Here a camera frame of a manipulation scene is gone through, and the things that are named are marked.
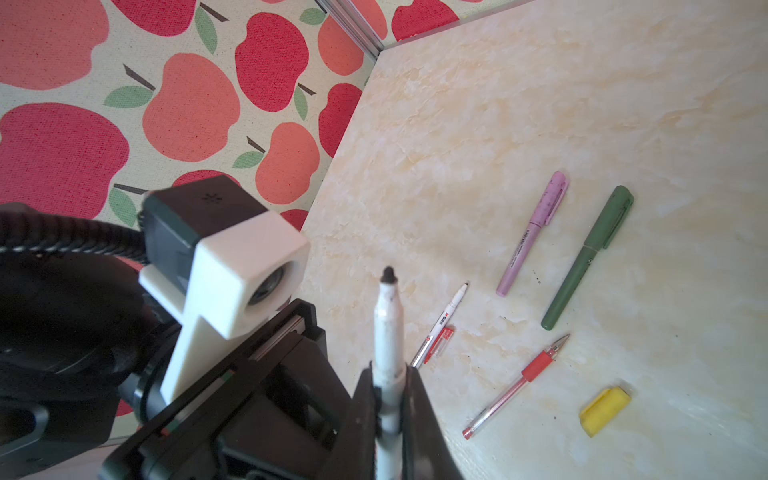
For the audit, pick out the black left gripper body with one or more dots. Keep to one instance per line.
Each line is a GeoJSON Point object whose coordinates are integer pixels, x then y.
{"type": "Point", "coordinates": [79, 337]}

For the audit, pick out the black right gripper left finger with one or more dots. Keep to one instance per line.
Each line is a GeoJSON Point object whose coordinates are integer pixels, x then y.
{"type": "Point", "coordinates": [353, 453]}

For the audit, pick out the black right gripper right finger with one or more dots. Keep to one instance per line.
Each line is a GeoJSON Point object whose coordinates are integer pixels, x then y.
{"type": "Point", "coordinates": [425, 452]}

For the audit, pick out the white pen black tip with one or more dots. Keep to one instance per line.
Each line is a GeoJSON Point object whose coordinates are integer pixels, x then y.
{"type": "Point", "coordinates": [388, 370]}

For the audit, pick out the red gel pen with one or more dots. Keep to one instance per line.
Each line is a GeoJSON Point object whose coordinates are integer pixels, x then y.
{"type": "Point", "coordinates": [528, 375]}

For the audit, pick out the pink pen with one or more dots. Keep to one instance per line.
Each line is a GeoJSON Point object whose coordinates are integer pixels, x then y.
{"type": "Point", "coordinates": [541, 217]}

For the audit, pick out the green pen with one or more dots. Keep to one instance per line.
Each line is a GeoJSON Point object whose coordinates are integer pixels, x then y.
{"type": "Point", "coordinates": [604, 230]}

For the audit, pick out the yellow pen cap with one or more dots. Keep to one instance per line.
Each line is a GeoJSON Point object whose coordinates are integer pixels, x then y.
{"type": "Point", "coordinates": [603, 409]}

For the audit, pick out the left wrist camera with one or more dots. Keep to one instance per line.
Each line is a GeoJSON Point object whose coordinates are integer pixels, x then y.
{"type": "Point", "coordinates": [221, 264]}

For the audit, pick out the aluminium frame post left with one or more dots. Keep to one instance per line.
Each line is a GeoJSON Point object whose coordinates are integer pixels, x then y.
{"type": "Point", "coordinates": [348, 16]}

